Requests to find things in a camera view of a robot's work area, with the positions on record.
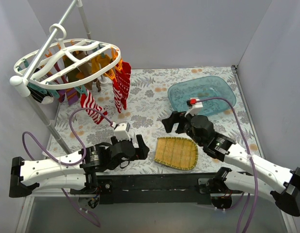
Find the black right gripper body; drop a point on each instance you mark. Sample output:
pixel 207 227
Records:
pixel 180 123

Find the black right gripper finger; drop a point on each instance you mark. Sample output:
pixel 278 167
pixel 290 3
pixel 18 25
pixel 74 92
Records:
pixel 169 122
pixel 182 123

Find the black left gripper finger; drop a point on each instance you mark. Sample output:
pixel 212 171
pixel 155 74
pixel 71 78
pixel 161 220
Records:
pixel 142 150
pixel 104 146

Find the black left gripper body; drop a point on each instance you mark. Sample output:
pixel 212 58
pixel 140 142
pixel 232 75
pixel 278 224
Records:
pixel 130 147

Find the red white striped sock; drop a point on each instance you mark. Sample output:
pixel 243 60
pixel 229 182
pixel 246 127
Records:
pixel 87 101

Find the red white patterned sock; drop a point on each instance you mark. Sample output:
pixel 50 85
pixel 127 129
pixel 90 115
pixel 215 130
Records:
pixel 123 73

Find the brown olive sock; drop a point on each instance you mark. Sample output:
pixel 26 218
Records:
pixel 81 72

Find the mustard yellow sock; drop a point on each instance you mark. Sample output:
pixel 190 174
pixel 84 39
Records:
pixel 99 62

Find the white round clip hanger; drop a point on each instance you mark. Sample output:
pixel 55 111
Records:
pixel 59 57

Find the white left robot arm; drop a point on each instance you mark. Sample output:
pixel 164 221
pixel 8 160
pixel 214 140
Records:
pixel 77 171

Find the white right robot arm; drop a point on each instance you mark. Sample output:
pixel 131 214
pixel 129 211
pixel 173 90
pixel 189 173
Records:
pixel 284 182

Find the woven bamboo tray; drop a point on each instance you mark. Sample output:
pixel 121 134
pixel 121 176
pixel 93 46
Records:
pixel 176 152

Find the floral patterned table mat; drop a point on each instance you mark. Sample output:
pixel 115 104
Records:
pixel 147 105

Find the blue transparent plastic basin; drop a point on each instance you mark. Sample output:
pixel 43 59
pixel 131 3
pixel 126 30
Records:
pixel 201 88

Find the purple striped sock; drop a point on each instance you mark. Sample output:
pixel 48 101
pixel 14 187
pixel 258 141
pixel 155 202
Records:
pixel 72 96

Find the black white striped sock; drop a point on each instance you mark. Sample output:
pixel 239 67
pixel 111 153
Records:
pixel 40 95

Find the white drying rack stand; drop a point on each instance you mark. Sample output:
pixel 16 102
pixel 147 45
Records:
pixel 37 109

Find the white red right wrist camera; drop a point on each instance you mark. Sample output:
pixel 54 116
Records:
pixel 195 106

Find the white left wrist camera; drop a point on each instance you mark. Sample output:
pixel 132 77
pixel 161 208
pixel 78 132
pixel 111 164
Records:
pixel 121 131

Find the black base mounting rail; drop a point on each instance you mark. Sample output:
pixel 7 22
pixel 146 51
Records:
pixel 156 188

